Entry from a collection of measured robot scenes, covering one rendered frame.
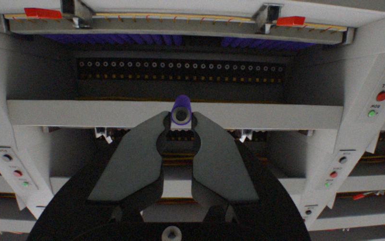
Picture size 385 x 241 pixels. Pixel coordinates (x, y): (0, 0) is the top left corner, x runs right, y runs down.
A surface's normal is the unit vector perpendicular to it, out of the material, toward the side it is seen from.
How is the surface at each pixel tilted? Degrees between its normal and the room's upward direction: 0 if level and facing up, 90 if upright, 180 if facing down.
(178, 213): 164
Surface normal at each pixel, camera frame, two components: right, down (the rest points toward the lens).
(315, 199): 0.03, 0.46
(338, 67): -1.00, -0.01
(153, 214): 0.02, -0.98
